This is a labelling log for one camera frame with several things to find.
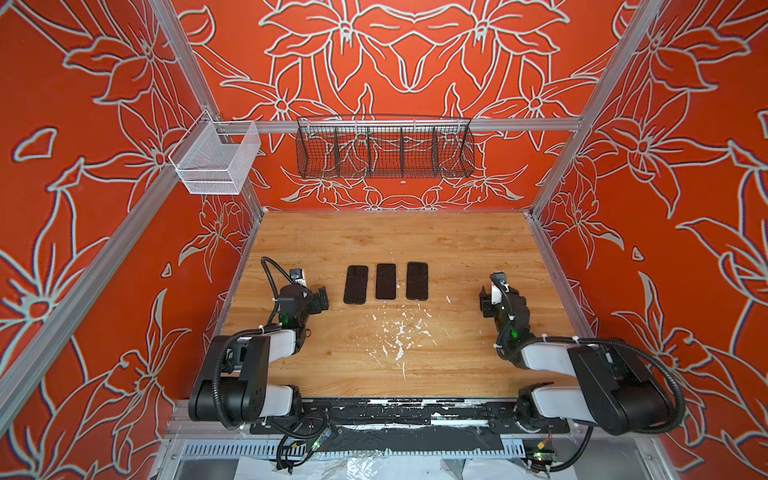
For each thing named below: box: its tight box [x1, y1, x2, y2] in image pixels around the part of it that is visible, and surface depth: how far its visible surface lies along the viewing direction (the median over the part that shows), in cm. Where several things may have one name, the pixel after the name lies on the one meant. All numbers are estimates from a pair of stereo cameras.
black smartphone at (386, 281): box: [375, 263, 396, 300], surface depth 100 cm
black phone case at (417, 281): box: [406, 261, 428, 301], surface depth 100 cm
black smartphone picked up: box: [344, 265, 369, 305], surface depth 99 cm
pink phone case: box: [376, 263, 396, 300], surface depth 100 cm
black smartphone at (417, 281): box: [406, 261, 428, 301], surface depth 100 cm
